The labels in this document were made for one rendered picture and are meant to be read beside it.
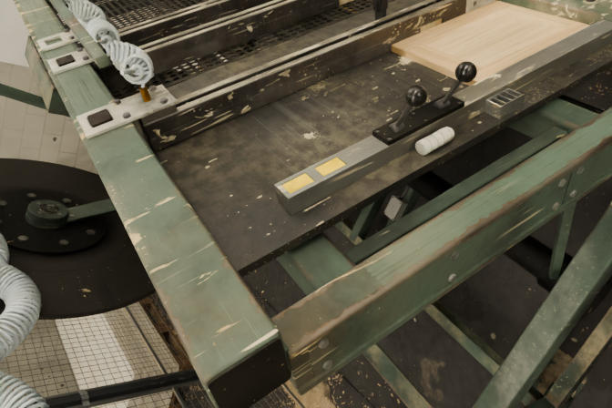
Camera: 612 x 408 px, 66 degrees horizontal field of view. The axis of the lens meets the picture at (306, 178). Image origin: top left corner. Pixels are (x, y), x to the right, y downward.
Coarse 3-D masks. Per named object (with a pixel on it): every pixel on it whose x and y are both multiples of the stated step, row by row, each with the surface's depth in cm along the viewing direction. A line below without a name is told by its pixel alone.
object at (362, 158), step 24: (600, 24) 114; (552, 48) 108; (576, 48) 107; (504, 72) 102; (528, 72) 101; (552, 72) 106; (456, 96) 97; (480, 96) 96; (456, 120) 95; (360, 144) 88; (384, 144) 87; (408, 144) 90; (312, 168) 85; (360, 168) 86; (288, 192) 80; (312, 192) 82
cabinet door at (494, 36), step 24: (456, 24) 130; (480, 24) 128; (504, 24) 127; (528, 24) 125; (552, 24) 122; (576, 24) 120; (408, 48) 122; (432, 48) 120; (456, 48) 119; (480, 48) 117; (504, 48) 116; (528, 48) 113; (480, 72) 108
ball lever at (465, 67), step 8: (464, 64) 83; (472, 64) 83; (456, 72) 84; (464, 72) 83; (472, 72) 83; (456, 80) 87; (464, 80) 84; (456, 88) 88; (448, 96) 90; (440, 104) 92; (448, 104) 93
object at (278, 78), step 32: (448, 0) 130; (480, 0) 135; (352, 32) 121; (384, 32) 121; (416, 32) 128; (128, 64) 93; (288, 64) 112; (320, 64) 115; (352, 64) 121; (160, 96) 99; (192, 96) 105; (224, 96) 105; (256, 96) 109; (96, 128) 92; (160, 128) 100; (192, 128) 104
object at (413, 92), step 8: (408, 88) 80; (416, 88) 78; (408, 96) 79; (416, 96) 78; (424, 96) 79; (408, 104) 80; (416, 104) 79; (408, 112) 84; (400, 120) 86; (392, 128) 88; (400, 128) 88
